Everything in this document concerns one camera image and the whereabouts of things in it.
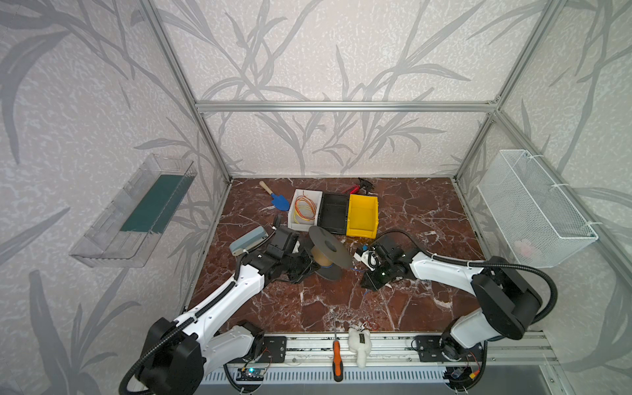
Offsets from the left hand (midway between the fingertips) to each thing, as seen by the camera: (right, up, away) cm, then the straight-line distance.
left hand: (324, 257), depth 78 cm
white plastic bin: (-10, +13, +23) cm, 28 cm away
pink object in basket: (+61, +4, -5) cm, 61 cm away
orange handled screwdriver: (+4, -28, -9) cm, 30 cm away
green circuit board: (-21, -32, -8) cm, 39 cm away
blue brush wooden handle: (-22, +18, +32) cm, 43 cm away
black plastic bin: (+3, +13, +27) cm, 30 cm away
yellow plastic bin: (+15, +12, +23) cm, 30 cm away
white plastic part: (+11, -24, -6) cm, 27 cm away
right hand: (+13, -8, +8) cm, 18 cm away
